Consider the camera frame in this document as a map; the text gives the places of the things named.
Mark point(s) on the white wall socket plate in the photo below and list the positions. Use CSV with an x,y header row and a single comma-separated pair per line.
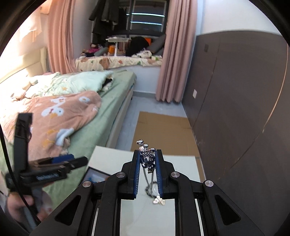
x,y
194,94

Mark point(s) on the small white folding table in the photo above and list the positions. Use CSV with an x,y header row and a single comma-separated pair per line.
x,y
116,40

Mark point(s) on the white side table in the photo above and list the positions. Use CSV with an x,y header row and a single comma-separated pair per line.
x,y
141,216

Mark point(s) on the dark grey pillow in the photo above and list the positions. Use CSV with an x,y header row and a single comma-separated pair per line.
x,y
157,44

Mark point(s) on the green bed mattress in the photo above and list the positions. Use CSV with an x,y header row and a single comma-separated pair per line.
x,y
99,132

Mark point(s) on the light green quilt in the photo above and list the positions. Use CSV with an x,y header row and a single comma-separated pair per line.
x,y
55,84

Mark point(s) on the dark brown wardrobe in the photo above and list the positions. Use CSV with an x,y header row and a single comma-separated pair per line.
x,y
240,119

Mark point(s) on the pink curtain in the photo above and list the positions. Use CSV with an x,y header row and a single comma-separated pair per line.
x,y
60,37
178,48

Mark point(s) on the flat brown cardboard sheet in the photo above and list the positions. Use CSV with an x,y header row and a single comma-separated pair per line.
x,y
173,135

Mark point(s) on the left pink curtain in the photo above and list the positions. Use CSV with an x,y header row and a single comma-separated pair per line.
x,y
60,37

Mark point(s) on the pink duck-print fleece blanket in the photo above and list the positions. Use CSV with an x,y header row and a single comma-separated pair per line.
x,y
54,120

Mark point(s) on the dark hanging clothes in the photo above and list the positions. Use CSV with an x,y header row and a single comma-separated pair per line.
x,y
109,19

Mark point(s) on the right pink curtain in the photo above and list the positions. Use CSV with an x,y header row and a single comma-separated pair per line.
x,y
178,48

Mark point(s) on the person's left hand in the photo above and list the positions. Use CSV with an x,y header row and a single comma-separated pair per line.
x,y
14,207

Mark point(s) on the cream padded headboard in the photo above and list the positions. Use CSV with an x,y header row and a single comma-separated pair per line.
x,y
33,63

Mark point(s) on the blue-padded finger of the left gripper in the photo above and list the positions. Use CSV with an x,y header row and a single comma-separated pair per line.
x,y
52,160
75,163

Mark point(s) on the floral window seat cushion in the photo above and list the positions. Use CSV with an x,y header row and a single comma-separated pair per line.
x,y
101,63

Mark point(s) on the black jewelry box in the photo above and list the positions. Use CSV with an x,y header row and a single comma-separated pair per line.
x,y
94,175

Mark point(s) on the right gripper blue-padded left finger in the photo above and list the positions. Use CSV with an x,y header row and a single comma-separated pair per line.
x,y
130,187

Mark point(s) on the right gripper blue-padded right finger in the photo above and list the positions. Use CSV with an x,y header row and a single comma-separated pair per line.
x,y
164,169

